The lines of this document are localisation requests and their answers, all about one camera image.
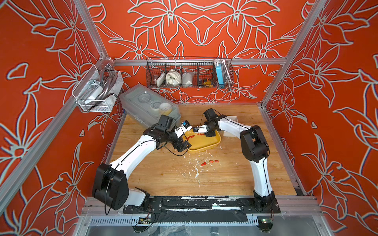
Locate yellow plastic tray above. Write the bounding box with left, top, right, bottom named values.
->
left=183, top=130, right=221, bottom=153

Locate yellow tape roll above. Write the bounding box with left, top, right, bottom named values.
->
left=159, top=103, right=173, bottom=116

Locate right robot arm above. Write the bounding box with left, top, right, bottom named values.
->
left=198, top=109, right=276, bottom=212

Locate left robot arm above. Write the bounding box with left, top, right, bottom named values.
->
left=92, top=115, right=192, bottom=210

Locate clear lidded storage container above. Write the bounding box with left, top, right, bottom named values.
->
left=119, top=85, right=181, bottom=128

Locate blue box in basket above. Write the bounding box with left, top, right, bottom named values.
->
left=214, top=59, right=224, bottom=87

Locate white cloth in basket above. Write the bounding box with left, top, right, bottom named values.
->
left=165, top=69, right=182, bottom=85

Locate clear wall-mounted bin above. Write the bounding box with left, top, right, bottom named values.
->
left=72, top=65, right=124, bottom=113

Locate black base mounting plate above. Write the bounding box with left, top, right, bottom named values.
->
left=123, top=196, right=281, bottom=214

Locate white square box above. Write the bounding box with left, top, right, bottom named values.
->
left=223, top=116, right=238, bottom=138

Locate black wire wall basket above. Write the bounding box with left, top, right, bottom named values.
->
left=146, top=57, right=234, bottom=89

